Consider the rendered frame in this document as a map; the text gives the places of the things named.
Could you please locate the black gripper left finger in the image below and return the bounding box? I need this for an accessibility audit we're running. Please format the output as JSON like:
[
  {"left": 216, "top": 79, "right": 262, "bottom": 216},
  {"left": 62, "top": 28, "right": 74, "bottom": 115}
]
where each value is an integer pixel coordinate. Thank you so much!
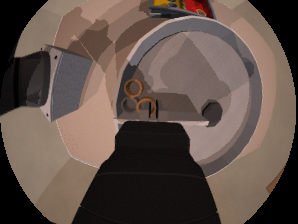
[{"left": 139, "top": 101, "right": 151, "bottom": 122}]

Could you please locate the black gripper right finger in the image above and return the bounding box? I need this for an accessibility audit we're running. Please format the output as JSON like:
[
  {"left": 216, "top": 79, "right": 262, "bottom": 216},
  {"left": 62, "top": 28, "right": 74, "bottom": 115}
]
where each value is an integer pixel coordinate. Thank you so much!
[{"left": 156, "top": 100, "right": 169, "bottom": 122}]

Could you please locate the bronze bushing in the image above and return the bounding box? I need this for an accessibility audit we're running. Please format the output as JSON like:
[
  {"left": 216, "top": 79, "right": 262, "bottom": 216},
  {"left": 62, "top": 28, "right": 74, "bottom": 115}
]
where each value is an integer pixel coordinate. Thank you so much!
[
  {"left": 195, "top": 9, "right": 206, "bottom": 16},
  {"left": 137, "top": 96, "right": 156, "bottom": 117},
  {"left": 124, "top": 79, "right": 144, "bottom": 97}
]

